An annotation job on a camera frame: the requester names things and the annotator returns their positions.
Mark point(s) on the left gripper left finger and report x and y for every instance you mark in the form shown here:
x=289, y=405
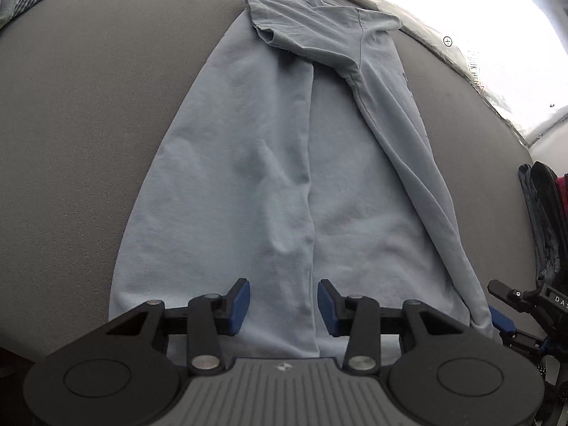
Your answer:
x=210, y=317

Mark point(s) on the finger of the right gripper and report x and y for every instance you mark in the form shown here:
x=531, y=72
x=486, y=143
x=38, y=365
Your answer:
x=514, y=298
x=511, y=336

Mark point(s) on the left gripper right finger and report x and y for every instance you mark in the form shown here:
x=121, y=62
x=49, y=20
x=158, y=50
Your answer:
x=358, y=319

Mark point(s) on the light blue graphic t-shirt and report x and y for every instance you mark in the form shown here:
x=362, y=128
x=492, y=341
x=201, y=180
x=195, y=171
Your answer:
x=298, y=155

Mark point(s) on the dark folded clothes stack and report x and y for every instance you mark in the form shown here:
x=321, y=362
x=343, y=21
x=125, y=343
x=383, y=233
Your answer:
x=545, y=195

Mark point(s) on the white printed window sheet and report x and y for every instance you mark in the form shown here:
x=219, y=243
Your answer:
x=514, y=52

